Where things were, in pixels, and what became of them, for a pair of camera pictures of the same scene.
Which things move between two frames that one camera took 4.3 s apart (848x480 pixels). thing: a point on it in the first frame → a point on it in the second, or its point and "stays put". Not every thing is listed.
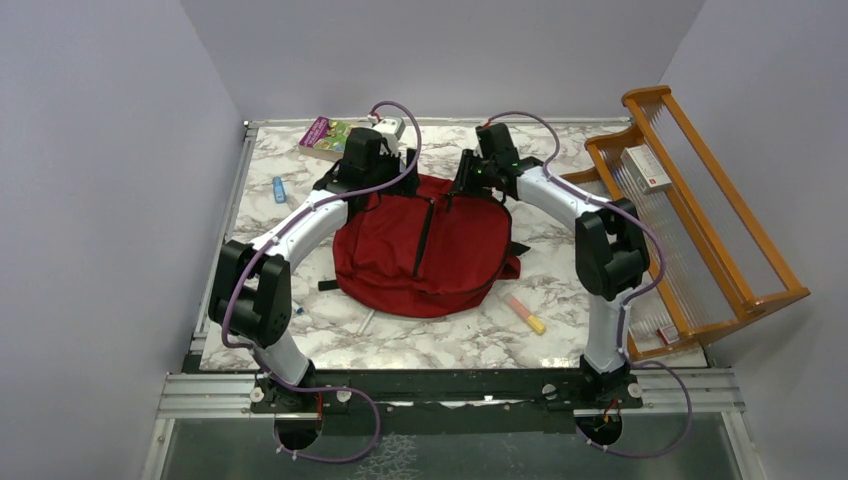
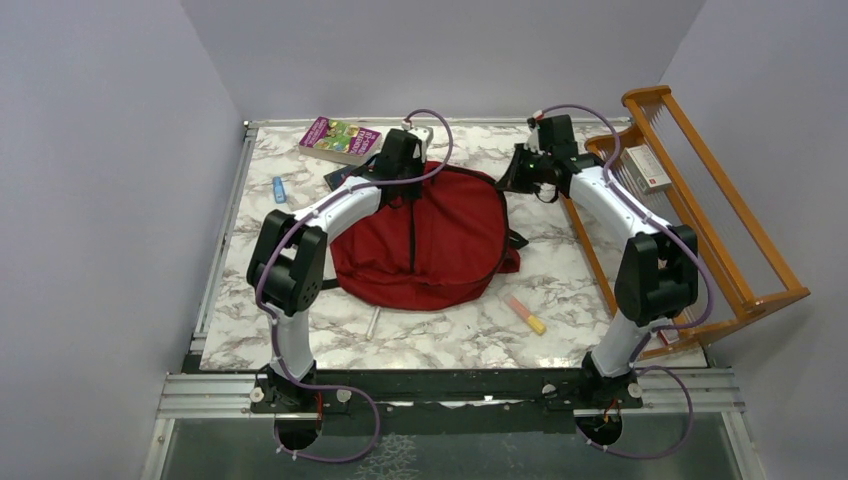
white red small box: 645,170 stays put
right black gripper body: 474,174 → 538,168
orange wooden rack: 710,267 stays put
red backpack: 433,252 stays put
